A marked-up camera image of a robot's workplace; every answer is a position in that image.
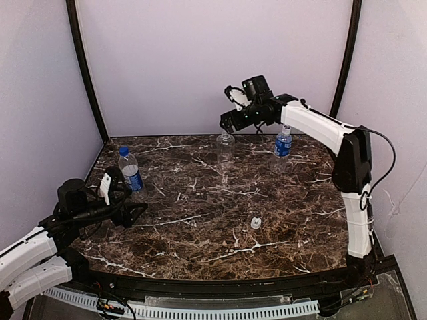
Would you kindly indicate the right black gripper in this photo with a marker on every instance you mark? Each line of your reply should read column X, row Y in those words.
column 231, row 120

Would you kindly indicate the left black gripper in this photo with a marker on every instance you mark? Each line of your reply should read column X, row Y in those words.
column 124, row 213

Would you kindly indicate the clear unlabeled plastic bottle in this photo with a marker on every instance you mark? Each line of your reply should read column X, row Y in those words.
column 225, row 144

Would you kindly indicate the white cap water bottle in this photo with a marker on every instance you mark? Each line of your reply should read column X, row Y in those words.
column 283, row 142

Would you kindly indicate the clear bottle cap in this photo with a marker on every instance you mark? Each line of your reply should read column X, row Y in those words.
column 255, row 223

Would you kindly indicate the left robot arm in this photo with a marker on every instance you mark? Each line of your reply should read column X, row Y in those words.
column 43, row 258

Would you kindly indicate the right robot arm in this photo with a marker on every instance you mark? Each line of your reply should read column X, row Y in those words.
column 255, row 103

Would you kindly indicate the blue cap water bottle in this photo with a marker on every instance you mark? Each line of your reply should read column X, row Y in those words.
column 131, row 173

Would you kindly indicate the small circuit board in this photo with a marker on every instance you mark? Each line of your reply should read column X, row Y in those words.
column 110, row 308

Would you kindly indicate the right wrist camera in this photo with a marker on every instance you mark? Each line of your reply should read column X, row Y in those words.
column 237, row 96

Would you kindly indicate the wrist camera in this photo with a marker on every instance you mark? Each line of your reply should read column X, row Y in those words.
column 111, row 188
column 237, row 96

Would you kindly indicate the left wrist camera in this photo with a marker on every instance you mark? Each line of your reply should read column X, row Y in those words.
column 111, row 188

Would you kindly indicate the white slotted cable duct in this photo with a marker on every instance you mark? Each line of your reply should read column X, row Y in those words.
column 63, row 303

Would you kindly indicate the left black frame post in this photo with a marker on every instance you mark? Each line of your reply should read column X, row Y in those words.
column 73, row 18

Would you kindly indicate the black frame post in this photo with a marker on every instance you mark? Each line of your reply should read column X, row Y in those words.
column 73, row 18
column 347, row 57

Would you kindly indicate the right black frame post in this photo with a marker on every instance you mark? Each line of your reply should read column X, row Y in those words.
column 347, row 57

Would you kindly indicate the black front table rail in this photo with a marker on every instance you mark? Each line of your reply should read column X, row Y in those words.
column 315, row 285

